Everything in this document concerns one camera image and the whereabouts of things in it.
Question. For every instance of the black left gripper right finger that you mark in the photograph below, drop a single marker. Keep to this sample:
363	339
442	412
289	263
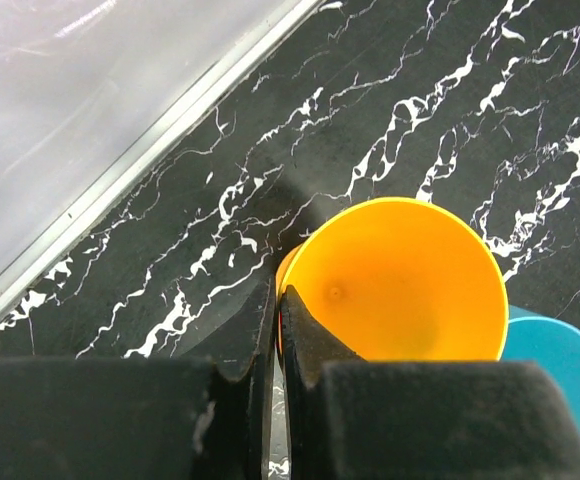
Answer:
348	418

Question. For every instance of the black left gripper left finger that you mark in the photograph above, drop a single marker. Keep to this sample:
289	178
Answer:
204	415

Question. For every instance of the blue wine glass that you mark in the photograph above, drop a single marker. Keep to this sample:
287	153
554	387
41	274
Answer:
551	343

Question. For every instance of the yellow wine glass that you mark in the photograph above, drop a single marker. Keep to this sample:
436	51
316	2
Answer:
399	279

